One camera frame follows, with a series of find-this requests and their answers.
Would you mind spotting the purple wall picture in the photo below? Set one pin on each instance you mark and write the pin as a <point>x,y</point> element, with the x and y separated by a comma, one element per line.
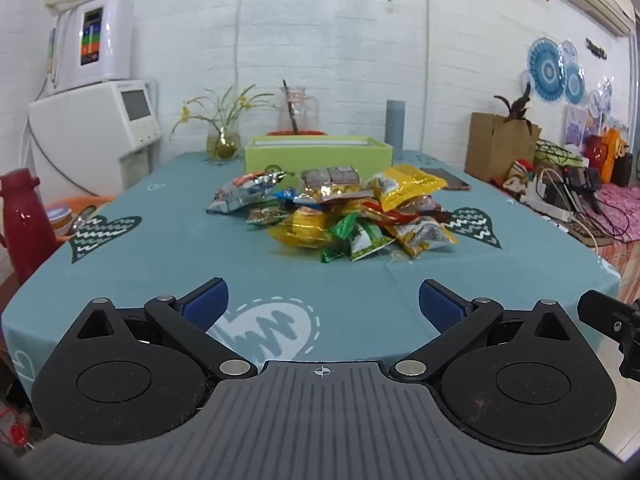
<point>576,127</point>

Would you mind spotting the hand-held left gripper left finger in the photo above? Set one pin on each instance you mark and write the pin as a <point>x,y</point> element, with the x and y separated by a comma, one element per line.
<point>207,305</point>

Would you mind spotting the white power strip with chargers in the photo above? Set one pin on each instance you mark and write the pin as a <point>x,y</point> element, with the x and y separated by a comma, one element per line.
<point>550,200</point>

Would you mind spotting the red thermos jug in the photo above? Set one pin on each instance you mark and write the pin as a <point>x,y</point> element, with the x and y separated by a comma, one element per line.
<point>25,230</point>

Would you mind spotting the clear glass pitcher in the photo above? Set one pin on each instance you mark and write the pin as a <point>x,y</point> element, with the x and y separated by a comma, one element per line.
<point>298,110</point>

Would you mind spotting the red bag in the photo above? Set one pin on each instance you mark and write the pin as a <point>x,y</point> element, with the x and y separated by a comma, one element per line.
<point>595,152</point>

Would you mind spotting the large blue decorative plate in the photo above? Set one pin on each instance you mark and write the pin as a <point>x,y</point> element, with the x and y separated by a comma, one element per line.
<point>546,69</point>

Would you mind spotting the orange bag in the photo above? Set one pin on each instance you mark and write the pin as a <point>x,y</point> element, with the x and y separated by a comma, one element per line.
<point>614,155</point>

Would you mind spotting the red and white plush toy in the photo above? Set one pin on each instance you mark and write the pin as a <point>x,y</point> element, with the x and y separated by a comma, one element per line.
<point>520,172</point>

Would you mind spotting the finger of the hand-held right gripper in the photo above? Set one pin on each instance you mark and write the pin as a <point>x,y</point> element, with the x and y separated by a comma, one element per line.
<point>605,312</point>
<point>631,357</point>

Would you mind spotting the white wall water purifier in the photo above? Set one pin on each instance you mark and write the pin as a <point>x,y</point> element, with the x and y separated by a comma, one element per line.
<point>97,40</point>

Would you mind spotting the grey blue thermos bottle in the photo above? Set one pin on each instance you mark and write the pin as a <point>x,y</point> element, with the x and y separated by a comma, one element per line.
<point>395,127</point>

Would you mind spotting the white appliance with screen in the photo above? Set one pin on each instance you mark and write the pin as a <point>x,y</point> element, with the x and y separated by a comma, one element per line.
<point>95,130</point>

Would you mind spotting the green cardboard box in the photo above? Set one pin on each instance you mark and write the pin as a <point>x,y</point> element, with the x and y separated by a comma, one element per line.
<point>320,156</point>

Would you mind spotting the pile of snack packets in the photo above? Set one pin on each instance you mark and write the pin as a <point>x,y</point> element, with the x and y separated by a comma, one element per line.
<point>340,210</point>

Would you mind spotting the orange plastic basin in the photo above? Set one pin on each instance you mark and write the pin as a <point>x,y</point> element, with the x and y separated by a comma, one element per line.
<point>82,205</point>

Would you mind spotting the black smartphone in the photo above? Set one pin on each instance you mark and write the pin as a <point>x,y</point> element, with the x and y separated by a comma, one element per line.
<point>445,179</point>

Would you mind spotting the yellow flower plant in vase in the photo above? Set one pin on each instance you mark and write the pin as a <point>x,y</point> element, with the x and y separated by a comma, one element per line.
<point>222,125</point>

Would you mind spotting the patterned pink bedspread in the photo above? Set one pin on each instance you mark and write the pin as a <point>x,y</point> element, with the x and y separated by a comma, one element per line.
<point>620,215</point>

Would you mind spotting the brown paper bag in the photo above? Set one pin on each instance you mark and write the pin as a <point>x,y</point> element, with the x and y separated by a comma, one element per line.
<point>500,147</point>

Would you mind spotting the small blue decorative plate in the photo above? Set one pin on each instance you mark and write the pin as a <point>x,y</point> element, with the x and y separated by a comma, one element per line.
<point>575,84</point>

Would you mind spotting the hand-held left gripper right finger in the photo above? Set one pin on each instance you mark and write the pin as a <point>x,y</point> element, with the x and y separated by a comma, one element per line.
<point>439,306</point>

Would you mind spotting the dark dried plant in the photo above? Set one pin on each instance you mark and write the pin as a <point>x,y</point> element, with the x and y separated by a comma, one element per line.
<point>517,105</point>

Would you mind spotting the red round tray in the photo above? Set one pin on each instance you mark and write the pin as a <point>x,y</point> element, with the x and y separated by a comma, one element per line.
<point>297,132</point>

